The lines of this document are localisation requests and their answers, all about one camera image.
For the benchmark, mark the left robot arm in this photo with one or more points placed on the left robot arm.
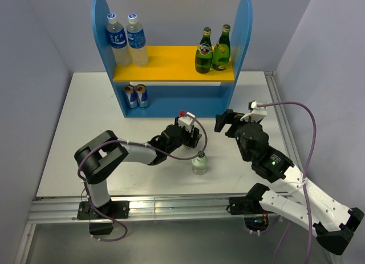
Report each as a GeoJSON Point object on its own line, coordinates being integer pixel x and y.
{"type": "Point", "coordinates": [102, 155]}

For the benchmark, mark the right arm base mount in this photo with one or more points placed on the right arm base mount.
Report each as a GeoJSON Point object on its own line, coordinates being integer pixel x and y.
{"type": "Point", "coordinates": [256, 219]}

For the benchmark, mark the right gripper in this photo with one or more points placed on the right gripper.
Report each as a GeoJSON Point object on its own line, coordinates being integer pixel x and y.
{"type": "Point", "coordinates": [227, 117]}

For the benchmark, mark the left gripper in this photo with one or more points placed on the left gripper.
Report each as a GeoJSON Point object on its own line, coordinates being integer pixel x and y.
{"type": "Point", "coordinates": [191, 141]}

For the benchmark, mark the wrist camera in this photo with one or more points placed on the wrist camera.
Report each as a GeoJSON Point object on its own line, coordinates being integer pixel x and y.
{"type": "Point", "coordinates": [258, 112]}
{"type": "Point", "coordinates": [186, 120]}

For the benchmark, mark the right Red Bull can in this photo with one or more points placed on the right Red Bull can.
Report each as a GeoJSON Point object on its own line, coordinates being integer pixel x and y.
{"type": "Point", "coordinates": [142, 95]}

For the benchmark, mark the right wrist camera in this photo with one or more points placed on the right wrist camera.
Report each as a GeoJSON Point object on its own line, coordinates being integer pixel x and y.
{"type": "Point", "coordinates": [258, 112]}

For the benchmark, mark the aluminium mounting rail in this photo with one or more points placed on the aluminium mounting rail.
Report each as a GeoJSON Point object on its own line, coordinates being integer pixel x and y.
{"type": "Point", "coordinates": [61, 210]}

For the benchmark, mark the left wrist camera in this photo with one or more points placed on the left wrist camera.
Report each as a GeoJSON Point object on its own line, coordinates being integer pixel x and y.
{"type": "Point", "coordinates": [186, 120]}

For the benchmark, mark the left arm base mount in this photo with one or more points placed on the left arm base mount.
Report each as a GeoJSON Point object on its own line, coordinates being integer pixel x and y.
{"type": "Point", "coordinates": [102, 220]}

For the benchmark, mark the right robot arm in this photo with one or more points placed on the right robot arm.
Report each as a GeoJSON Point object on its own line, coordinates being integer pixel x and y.
{"type": "Point", "coordinates": [289, 194]}

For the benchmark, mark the red bull can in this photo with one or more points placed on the red bull can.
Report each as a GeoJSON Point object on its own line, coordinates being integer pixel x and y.
{"type": "Point", "coordinates": [142, 95]}
{"type": "Point", "coordinates": [130, 95]}

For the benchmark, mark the blue and yellow shelf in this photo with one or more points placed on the blue and yellow shelf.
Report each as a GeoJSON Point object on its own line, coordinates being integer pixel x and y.
{"type": "Point", "coordinates": [172, 82]}

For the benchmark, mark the left Red Bull can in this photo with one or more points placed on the left Red Bull can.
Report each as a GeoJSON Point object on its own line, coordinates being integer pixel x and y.
{"type": "Point", "coordinates": [130, 95]}

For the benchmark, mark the green Perrier bottle red label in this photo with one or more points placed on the green Perrier bottle red label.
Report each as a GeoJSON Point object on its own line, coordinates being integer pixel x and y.
{"type": "Point", "coordinates": [204, 53]}

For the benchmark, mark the clear glass bottle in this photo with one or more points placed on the clear glass bottle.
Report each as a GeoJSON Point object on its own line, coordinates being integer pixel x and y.
{"type": "Point", "coordinates": [200, 164]}

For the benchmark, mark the Pocari Sweat bottle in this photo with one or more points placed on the Pocari Sweat bottle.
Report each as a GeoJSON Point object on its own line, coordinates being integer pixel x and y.
{"type": "Point", "coordinates": [137, 41]}
{"type": "Point", "coordinates": [118, 41]}

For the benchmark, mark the green Perrier lemon bottle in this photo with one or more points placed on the green Perrier lemon bottle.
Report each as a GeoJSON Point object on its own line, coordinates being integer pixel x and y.
{"type": "Point", "coordinates": [221, 52]}

